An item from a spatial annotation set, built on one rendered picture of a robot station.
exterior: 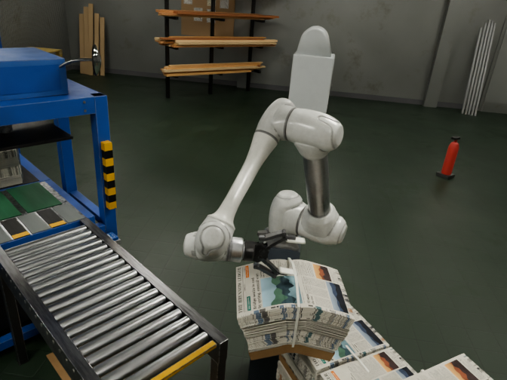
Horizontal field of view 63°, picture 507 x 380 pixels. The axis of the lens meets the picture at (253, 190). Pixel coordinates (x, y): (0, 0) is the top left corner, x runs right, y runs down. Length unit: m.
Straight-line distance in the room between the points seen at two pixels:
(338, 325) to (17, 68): 2.01
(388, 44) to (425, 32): 0.84
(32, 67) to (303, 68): 6.55
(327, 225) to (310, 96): 6.81
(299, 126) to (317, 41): 7.01
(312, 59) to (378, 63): 2.71
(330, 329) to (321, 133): 0.71
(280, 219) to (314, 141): 0.62
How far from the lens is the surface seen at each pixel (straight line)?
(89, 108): 2.62
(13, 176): 3.39
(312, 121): 1.54
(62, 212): 2.93
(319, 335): 1.62
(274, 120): 1.60
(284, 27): 10.66
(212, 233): 1.27
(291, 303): 1.52
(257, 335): 1.59
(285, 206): 2.02
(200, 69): 9.05
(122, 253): 2.44
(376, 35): 10.76
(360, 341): 1.97
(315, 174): 1.71
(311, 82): 8.58
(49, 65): 2.62
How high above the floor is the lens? 2.15
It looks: 25 degrees down
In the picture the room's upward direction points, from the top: 5 degrees clockwise
